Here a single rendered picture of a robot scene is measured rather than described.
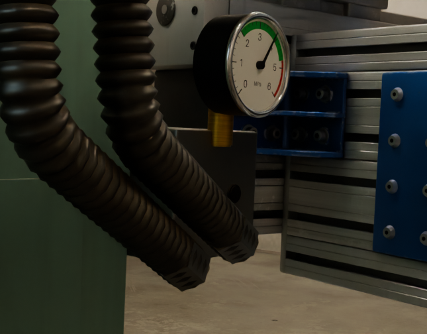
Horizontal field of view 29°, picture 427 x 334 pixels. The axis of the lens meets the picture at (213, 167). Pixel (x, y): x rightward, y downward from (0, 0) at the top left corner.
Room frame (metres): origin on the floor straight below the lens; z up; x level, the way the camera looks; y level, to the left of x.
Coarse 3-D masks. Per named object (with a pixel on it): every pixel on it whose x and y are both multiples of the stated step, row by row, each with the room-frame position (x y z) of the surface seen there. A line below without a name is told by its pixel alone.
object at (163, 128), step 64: (0, 0) 0.29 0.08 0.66; (128, 0) 0.33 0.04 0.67; (0, 64) 0.29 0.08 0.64; (128, 64) 0.33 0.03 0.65; (64, 128) 0.30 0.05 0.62; (128, 128) 0.33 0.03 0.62; (64, 192) 0.32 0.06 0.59; (128, 192) 0.34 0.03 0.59; (192, 192) 0.37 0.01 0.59; (192, 256) 0.40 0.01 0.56
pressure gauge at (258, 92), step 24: (216, 24) 0.49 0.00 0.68; (240, 24) 0.48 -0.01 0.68; (264, 24) 0.50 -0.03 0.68; (216, 48) 0.48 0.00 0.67; (240, 48) 0.49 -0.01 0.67; (264, 48) 0.50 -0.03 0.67; (288, 48) 0.52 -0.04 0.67; (216, 72) 0.48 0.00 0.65; (240, 72) 0.49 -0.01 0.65; (264, 72) 0.50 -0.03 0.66; (288, 72) 0.52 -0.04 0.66; (216, 96) 0.49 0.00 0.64; (240, 96) 0.49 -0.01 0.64; (264, 96) 0.50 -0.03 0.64; (216, 120) 0.51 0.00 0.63; (216, 144) 0.51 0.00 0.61
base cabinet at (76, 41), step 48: (96, 96) 0.48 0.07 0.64; (0, 144) 0.43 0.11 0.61; (0, 192) 0.43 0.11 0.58; (48, 192) 0.45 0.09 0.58; (0, 240) 0.43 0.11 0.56; (48, 240) 0.46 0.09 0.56; (96, 240) 0.49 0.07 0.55; (0, 288) 0.43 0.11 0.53; (48, 288) 0.46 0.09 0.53; (96, 288) 0.49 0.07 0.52
